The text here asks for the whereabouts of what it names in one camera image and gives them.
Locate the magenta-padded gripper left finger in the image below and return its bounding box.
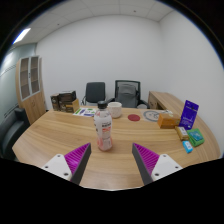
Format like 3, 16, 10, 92
41, 142, 92, 186

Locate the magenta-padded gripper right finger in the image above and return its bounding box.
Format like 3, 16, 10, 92
131, 142, 184, 186

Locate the clear bottle with pink drink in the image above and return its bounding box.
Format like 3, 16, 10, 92
93, 100, 114, 152

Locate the small blue box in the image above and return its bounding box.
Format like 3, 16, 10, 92
181, 140, 194, 154

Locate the small brown box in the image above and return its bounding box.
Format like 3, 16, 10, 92
175, 125, 190, 142

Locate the green box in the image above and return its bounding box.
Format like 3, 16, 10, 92
186, 128, 206, 148

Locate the orange box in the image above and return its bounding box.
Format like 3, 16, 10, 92
157, 112, 181, 130

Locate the purple package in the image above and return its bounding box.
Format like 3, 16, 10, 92
178, 99, 200, 131

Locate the colourful sticker sheet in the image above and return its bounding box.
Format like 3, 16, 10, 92
72, 107, 98, 118

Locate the black sofa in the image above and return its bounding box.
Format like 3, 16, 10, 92
0, 107, 31, 161

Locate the brown cardboard box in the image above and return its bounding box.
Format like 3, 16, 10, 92
59, 99, 81, 114

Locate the dark brown carton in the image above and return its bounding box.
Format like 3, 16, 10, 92
50, 93, 61, 112

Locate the wooden side desk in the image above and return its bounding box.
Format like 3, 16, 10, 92
147, 90, 188, 113

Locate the black box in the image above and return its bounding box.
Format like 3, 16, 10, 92
58, 90, 78, 103

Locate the white mug with orange print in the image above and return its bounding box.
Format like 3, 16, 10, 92
106, 101, 123, 119

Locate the grey mesh office chair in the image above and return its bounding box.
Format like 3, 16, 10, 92
107, 79, 150, 110

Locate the wooden cabinet with glass doors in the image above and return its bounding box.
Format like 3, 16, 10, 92
14, 55, 47, 125

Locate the black office chair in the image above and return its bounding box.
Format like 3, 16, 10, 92
80, 81, 107, 107

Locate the ceiling light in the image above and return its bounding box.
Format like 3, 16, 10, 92
12, 27, 32, 45

